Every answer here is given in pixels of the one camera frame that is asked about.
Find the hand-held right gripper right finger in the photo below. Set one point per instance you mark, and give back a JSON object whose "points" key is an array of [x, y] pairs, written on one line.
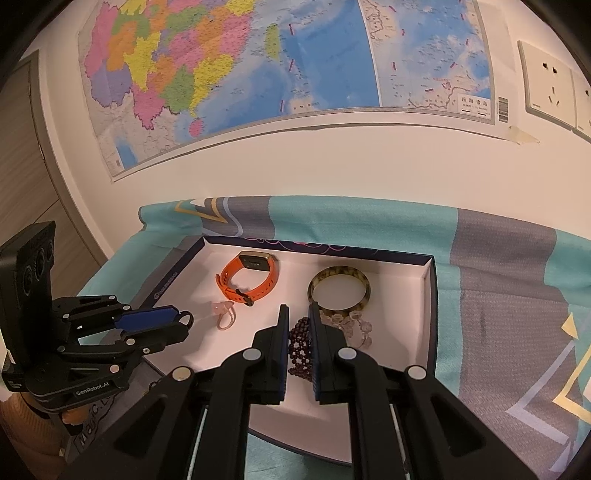
{"points": [[315, 350]]}

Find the colourful wall map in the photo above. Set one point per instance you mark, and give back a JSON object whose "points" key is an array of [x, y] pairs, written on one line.
{"points": [[231, 55]]}

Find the tape strip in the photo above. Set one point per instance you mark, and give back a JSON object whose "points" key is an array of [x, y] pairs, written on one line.
{"points": [[521, 134]]}

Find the person's left forearm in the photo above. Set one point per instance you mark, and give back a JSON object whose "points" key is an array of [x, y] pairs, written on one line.
{"points": [[21, 429]]}

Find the brown wooden door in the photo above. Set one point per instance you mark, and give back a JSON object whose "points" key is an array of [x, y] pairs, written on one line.
{"points": [[27, 152]]}

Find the orange smart watch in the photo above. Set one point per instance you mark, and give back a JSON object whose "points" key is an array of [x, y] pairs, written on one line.
{"points": [[265, 284]]}

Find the navy shallow cardboard box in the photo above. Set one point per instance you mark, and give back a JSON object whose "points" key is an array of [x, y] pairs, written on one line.
{"points": [[406, 300]]}

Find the white wall socket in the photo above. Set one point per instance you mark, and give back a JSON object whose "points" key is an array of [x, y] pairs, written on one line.
{"points": [[547, 85], [582, 106]]}

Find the person's left hand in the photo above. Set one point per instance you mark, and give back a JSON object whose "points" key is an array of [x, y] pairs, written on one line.
{"points": [[71, 417]]}

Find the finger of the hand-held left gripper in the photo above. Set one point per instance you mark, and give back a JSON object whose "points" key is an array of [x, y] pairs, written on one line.
{"points": [[147, 318], [157, 339]]}

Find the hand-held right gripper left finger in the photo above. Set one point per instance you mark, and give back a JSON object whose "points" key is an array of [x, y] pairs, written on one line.
{"points": [[280, 350]]}

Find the tortoiseshell bangle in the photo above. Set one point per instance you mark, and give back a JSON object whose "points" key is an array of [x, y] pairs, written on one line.
{"points": [[318, 279]]}

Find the teal grey printed tablecloth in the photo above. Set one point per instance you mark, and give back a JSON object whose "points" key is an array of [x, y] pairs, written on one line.
{"points": [[508, 300]]}

